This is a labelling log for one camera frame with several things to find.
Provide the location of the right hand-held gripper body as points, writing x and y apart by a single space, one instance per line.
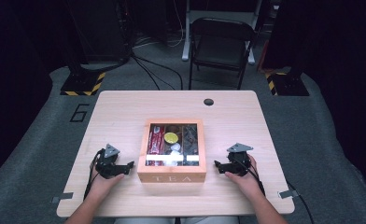
240 163

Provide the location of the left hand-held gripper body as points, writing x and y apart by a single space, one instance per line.
108 165

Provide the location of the wooden tea box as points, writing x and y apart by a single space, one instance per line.
171 175

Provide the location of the yellow coffee capsule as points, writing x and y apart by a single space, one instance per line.
171 137

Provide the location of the person's right hand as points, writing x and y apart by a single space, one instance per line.
249 183

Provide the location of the person's left hand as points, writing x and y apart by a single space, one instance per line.
101 186

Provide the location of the red stick packet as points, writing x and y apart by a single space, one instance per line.
151 140
160 140

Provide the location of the white coffee capsule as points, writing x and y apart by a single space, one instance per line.
175 157
175 146

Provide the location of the grey tape strip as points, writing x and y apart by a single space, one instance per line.
63 197
288 194

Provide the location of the brown coffee capsule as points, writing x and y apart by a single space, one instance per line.
172 128

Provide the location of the black table grommet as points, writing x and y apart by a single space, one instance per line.
208 102

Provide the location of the black stand with striped base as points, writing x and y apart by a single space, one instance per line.
81 82
288 84

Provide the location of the black folding chair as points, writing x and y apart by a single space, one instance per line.
220 43

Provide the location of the dark computer cabinet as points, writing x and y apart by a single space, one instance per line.
103 31

